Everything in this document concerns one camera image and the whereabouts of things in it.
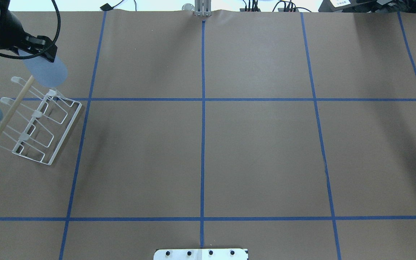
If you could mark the white wire cup holder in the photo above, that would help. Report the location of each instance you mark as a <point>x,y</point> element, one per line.
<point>36,123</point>

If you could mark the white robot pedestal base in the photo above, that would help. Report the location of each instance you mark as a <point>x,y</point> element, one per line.
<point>202,254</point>

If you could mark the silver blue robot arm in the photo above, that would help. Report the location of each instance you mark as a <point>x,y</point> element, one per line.
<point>12,31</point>

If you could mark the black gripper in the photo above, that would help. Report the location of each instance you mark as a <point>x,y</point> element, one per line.
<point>8,35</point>

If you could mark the small black sensor puck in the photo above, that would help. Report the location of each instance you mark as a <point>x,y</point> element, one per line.
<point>106,7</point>

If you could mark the blue plastic cup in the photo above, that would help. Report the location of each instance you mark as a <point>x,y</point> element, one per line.
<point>46,73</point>

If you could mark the aluminium frame post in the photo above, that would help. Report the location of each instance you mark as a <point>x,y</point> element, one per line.
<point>202,8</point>

